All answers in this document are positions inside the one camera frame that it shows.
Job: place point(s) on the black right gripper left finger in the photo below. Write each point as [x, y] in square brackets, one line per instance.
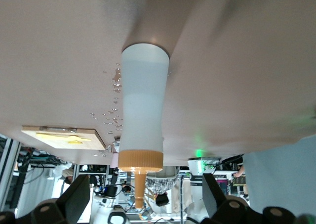
[71, 199]

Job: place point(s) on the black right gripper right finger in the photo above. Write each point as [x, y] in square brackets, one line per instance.
[217, 204]

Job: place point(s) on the translucent sauce bottle orange cap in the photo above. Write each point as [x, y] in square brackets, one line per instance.
[143, 98]

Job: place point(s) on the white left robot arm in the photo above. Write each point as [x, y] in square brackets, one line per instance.
[196, 165]

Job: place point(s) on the bamboo cutting board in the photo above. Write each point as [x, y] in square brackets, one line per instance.
[89, 141]

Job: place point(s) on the shiny silver foil object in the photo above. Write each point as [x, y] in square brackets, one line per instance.
[160, 182]

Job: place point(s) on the yellow plastic fork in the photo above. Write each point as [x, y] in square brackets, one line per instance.
[49, 134]

